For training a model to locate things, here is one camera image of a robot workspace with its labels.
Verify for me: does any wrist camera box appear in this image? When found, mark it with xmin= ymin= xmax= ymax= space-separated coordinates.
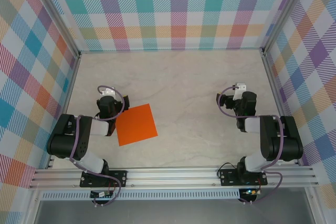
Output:
xmin=101 ymin=87 xmax=116 ymax=98
xmin=234 ymin=82 xmax=248 ymax=96

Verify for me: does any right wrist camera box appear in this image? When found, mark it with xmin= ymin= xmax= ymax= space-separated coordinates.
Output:
xmin=234 ymin=82 xmax=248 ymax=96

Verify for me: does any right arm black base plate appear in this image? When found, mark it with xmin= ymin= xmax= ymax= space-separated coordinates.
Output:
xmin=219 ymin=168 xmax=268 ymax=187

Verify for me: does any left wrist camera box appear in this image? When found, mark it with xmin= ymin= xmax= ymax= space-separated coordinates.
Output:
xmin=101 ymin=87 xmax=116 ymax=98

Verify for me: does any orange paper sheet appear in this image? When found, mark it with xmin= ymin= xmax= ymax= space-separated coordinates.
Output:
xmin=114 ymin=103 xmax=158 ymax=147

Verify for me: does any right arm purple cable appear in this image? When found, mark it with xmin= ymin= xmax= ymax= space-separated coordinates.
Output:
xmin=216 ymin=84 xmax=284 ymax=205

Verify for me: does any aluminium mounting rail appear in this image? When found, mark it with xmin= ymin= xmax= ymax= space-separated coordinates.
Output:
xmin=28 ymin=165 xmax=320 ymax=190

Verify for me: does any aluminium table side rail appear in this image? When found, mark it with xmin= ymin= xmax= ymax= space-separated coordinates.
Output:
xmin=46 ymin=53 xmax=82 ymax=169
xmin=261 ymin=49 xmax=302 ymax=167

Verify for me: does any thin black wire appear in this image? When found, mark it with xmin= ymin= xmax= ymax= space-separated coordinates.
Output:
xmin=216 ymin=162 xmax=239 ymax=180

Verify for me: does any aluminium frame leg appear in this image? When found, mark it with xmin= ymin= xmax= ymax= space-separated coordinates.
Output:
xmin=22 ymin=188 xmax=43 ymax=224
xmin=304 ymin=187 xmax=323 ymax=224

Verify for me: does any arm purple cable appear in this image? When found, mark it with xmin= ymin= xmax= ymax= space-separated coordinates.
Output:
xmin=69 ymin=84 xmax=125 ymax=207
xmin=216 ymin=84 xmax=284 ymax=205

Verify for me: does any grey metal plate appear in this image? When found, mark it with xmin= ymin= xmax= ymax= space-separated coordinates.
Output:
xmin=34 ymin=199 xmax=316 ymax=224

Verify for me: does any aluminium frame post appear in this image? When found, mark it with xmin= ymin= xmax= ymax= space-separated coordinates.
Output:
xmin=261 ymin=0 xmax=312 ymax=57
xmin=30 ymin=0 xmax=81 ymax=58

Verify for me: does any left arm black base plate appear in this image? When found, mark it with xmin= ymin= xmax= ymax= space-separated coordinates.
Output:
xmin=80 ymin=170 xmax=128 ymax=188

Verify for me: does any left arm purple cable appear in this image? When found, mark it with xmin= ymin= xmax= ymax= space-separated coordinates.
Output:
xmin=69 ymin=84 xmax=125 ymax=207

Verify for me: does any slotted grey cable duct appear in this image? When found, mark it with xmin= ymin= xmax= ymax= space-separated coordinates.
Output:
xmin=40 ymin=191 xmax=241 ymax=201

